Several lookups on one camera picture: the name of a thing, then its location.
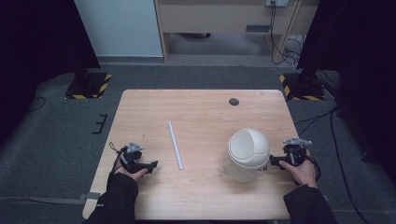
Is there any black curtain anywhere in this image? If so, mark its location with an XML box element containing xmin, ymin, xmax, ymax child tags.
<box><xmin>0</xmin><ymin>0</ymin><xmax>101</xmax><ymax>147</ymax></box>
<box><xmin>297</xmin><ymin>0</ymin><xmax>396</xmax><ymax>186</ymax></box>

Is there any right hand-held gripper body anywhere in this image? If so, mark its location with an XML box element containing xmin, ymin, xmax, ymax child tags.
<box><xmin>281</xmin><ymin>137</ymin><xmax>313</xmax><ymax>168</ymax></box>

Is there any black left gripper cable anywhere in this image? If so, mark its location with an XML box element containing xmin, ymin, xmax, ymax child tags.
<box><xmin>108</xmin><ymin>141</ymin><xmax>129</xmax><ymax>177</ymax></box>

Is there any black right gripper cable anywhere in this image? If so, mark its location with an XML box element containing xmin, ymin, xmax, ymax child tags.
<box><xmin>305</xmin><ymin>154</ymin><xmax>322</xmax><ymax>183</ymax></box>

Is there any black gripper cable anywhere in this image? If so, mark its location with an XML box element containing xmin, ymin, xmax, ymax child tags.
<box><xmin>305</xmin><ymin>154</ymin><xmax>322</xmax><ymax>183</ymax></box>
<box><xmin>108</xmin><ymin>141</ymin><xmax>129</xmax><ymax>177</ymax></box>

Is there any black hanging cable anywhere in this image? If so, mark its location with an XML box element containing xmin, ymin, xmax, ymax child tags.
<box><xmin>269</xmin><ymin>2</ymin><xmax>301</xmax><ymax>65</ymax></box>

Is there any clear plastic cup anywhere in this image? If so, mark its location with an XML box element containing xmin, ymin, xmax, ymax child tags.
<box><xmin>220</xmin><ymin>151</ymin><xmax>269</xmax><ymax>184</ymax></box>

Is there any white panel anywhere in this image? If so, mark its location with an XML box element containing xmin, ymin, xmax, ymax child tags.
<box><xmin>74</xmin><ymin>0</ymin><xmax>164</xmax><ymax>58</ymax></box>

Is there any grey floor tape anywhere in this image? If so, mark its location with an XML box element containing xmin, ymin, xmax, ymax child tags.
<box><xmin>78</xmin><ymin>191</ymin><xmax>102</xmax><ymax>201</ymax></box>

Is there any white dome lid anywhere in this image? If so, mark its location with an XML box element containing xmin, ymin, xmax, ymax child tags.
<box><xmin>227</xmin><ymin>128</ymin><xmax>271</xmax><ymax>171</ymax></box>

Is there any black floor cable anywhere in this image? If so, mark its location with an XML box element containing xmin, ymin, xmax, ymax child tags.
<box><xmin>330</xmin><ymin>108</ymin><xmax>372</xmax><ymax>224</ymax></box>
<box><xmin>27</xmin><ymin>95</ymin><xmax>47</xmax><ymax>114</ymax></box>
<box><xmin>293</xmin><ymin>105</ymin><xmax>339</xmax><ymax>136</ymax></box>

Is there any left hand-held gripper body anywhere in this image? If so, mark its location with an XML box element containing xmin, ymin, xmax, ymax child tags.
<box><xmin>119</xmin><ymin>141</ymin><xmax>145</xmax><ymax>174</ymax></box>

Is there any person's left hand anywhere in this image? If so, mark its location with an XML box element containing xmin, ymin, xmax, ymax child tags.
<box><xmin>116</xmin><ymin>165</ymin><xmax>149</xmax><ymax>182</ymax></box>

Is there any white straw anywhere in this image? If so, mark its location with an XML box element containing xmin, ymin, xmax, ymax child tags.
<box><xmin>167</xmin><ymin>120</ymin><xmax>185</xmax><ymax>172</ymax></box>

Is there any light wooden desk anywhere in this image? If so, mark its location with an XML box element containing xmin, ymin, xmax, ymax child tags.
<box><xmin>154</xmin><ymin>0</ymin><xmax>321</xmax><ymax>63</ymax></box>

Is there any person's right hand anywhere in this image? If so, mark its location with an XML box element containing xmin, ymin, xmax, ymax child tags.
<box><xmin>278</xmin><ymin>148</ymin><xmax>318</xmax><ymax>189</ymax></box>

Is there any black yellow striped stand base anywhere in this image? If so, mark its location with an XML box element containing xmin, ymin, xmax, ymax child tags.
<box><xmin>278</xmin><ymin>72</ymin><xmax>327</xmax><ymax>102</ymax></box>
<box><xmin>64</xmin><ymin>72</ymin><xmax>113</xmax><ymax>100</ymax></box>

